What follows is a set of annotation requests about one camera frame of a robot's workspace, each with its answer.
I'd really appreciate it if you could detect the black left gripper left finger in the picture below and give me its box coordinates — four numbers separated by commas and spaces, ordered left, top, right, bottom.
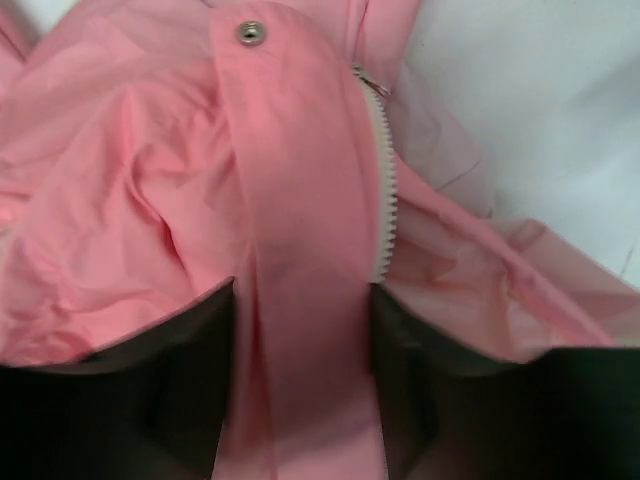
1, 285, 235, 480

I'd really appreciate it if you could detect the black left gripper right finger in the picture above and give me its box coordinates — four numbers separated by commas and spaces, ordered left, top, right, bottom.
370, 287, 639, 479

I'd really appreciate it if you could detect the pink zip-up jacket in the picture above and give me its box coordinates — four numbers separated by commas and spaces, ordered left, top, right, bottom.
1, 1, 639, 479

